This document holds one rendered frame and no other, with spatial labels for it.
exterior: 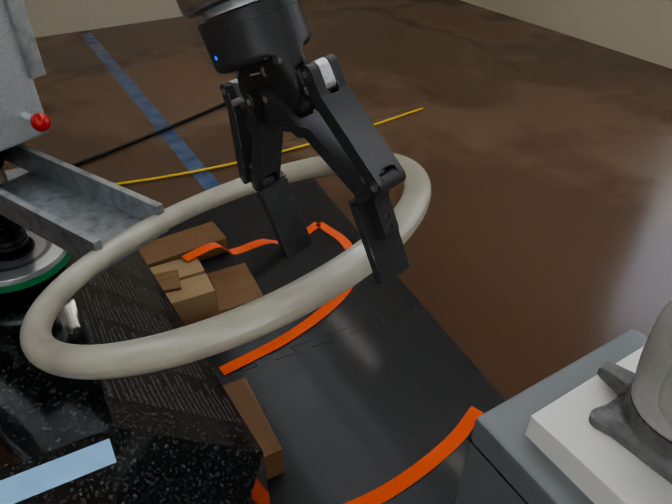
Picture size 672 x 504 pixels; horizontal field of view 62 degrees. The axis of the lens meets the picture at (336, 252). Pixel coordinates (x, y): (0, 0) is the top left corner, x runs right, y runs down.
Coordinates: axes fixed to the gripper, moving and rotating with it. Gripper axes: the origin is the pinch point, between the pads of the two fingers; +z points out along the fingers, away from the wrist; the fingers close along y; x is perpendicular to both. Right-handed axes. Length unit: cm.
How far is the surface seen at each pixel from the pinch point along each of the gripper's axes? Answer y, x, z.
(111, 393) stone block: 57, 18, 27
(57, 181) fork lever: 71, 7, -7
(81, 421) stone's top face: 53, 24, 26
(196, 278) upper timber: 158, -31, 54
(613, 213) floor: 108, -221, 119
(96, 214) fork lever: 57, 6, -1
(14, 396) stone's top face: 64, 30, 21
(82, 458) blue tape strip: 49, 27, 30
